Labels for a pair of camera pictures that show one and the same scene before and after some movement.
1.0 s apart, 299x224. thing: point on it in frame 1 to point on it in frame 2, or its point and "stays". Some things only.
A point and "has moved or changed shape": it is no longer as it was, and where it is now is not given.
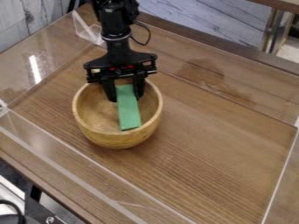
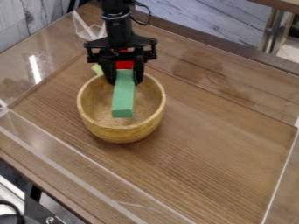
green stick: x=128 y=107 has moved or changed shape
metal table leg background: x=281 y=21 stays
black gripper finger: x=138 y=84 to x=137 y=68
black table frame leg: x=36 y=213 stays
